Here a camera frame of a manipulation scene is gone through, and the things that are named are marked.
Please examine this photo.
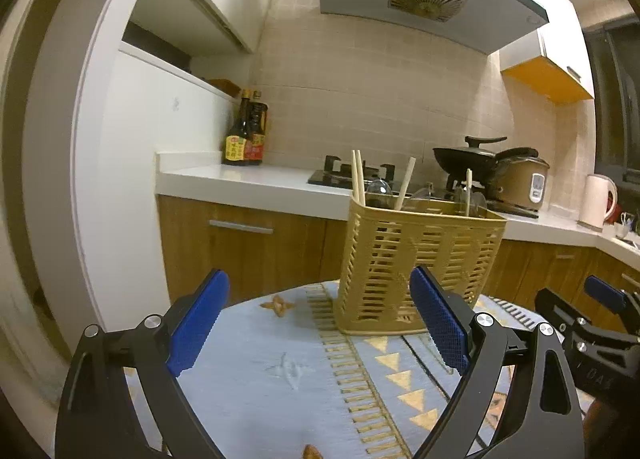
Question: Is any clear plastic spoon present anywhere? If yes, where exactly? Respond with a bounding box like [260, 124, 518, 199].
[452, 187, 487, 217]
[366, 178, 394, 208]

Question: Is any patterned blue round mat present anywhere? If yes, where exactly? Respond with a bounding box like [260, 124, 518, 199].
[124, 280, 601, 459]

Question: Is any black glass gas stove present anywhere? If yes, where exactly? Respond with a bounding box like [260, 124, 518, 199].
[307, 154, 542, 220]

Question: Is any beige plastic utensil basket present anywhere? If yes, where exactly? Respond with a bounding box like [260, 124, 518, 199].
[333, 196, 508, 337]

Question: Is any white upper cabinet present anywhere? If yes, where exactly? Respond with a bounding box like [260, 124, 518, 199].
[499, 0, 594, 104]

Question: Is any dark soy sauce bottle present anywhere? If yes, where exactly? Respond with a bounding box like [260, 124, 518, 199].
[222, 89, 252, 165]

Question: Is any red label sauce bottle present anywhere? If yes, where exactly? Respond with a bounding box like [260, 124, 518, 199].
[250, 90, 268, 165]

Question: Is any black wok with handle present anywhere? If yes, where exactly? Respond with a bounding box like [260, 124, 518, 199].
[433, 136, 539, 180]

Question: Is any silver drawer handle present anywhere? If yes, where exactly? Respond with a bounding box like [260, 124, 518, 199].
[208, 219, 274, 235]

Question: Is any dark window frame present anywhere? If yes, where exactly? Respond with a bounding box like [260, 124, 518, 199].
[585, 16, 639, 213]

